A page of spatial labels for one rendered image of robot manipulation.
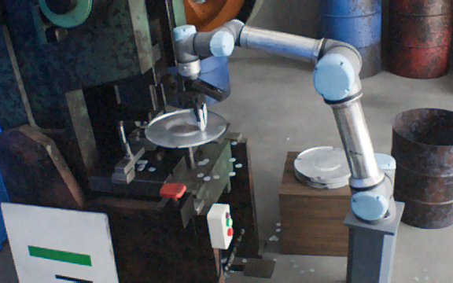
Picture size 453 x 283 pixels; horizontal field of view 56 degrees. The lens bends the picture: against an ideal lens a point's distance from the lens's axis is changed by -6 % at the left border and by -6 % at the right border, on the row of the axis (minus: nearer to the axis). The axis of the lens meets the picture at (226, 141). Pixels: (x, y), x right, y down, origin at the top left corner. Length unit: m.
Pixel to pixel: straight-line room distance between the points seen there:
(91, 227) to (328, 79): 0.96
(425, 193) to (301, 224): 0.61
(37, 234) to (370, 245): 1.25
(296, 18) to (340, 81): 3.56
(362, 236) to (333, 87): 0.62
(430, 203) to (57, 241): 1.66
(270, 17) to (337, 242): 3.17
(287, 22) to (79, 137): 3.51
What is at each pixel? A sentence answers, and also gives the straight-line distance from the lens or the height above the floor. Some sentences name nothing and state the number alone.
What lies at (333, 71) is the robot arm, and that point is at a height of 1.05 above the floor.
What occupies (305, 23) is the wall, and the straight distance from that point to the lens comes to 4.79.
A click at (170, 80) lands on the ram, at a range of 1.57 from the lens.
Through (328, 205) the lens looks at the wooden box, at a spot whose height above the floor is 0.29.
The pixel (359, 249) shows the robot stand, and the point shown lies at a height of 0.33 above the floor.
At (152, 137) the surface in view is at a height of 0.79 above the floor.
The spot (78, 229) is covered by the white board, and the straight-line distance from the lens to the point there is 1.70.
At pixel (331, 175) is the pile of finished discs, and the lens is 1.99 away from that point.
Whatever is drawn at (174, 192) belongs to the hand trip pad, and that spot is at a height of 0.76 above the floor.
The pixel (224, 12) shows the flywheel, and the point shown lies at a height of 1.12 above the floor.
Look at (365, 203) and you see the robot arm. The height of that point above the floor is 0.63.
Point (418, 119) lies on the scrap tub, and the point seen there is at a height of 0.42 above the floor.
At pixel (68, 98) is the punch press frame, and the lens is 1.55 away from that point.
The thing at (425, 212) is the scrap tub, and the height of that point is 0.10.
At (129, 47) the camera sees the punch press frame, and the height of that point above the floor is 1.15.
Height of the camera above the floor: 1.46
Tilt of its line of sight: 27 degrees down
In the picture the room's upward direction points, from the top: 7 degrees counter-clockwise
